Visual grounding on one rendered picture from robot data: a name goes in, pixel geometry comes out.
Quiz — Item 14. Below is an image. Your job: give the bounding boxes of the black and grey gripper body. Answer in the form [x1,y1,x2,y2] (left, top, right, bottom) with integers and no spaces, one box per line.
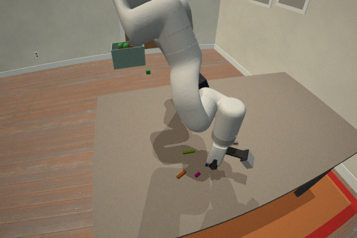
[206,137,232,167]

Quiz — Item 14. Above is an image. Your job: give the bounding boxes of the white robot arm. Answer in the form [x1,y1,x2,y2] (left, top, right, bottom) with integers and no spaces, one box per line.
[113,0,246,147]

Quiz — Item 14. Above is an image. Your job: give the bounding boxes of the orange rectangular bar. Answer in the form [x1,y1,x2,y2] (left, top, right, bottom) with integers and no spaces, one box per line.
[176,170,186,179]

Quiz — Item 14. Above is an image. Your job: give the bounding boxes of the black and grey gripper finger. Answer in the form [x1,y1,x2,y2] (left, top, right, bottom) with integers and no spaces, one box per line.
[209,159,218,170]

